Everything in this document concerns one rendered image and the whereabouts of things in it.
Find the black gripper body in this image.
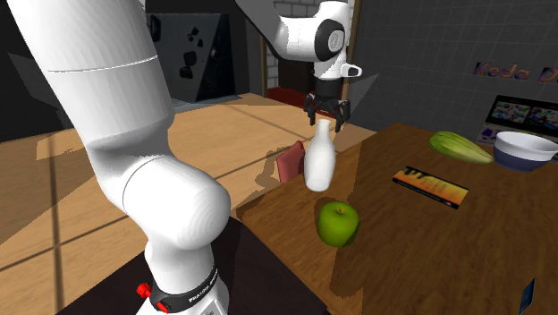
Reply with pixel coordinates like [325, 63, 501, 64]
[304, 78, 351, 113]

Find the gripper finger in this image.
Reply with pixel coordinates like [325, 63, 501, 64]
[334, 103, 351, 133]
[306, 106, 323, 128]

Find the white vase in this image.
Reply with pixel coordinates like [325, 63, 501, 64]
[303, 118, 337, 192]

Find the red chair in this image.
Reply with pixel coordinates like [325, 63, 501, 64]
[275, 140, 307, 184]

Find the green apple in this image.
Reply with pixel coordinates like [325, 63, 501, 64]
[316, 200, 361, 249]

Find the orange and black book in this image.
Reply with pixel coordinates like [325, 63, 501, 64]
[392, 165, 470, 211]

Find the grey panel with black shapes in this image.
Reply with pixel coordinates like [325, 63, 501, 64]
[145, 12, 237, 105]

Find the wooden table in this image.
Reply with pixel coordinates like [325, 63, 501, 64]
[235, 122, 558, 315]

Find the dark robot stand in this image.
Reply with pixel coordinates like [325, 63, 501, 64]
[55, 215, 329, 315]

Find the white and blue bowl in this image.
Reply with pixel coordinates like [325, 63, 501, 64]
[493, 131, 558, 174]

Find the blue flat book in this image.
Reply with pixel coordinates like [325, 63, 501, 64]
[518, 277, 537, 315]

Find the dark wall picture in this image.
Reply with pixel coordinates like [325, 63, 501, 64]
[476, 94, 558, 148]

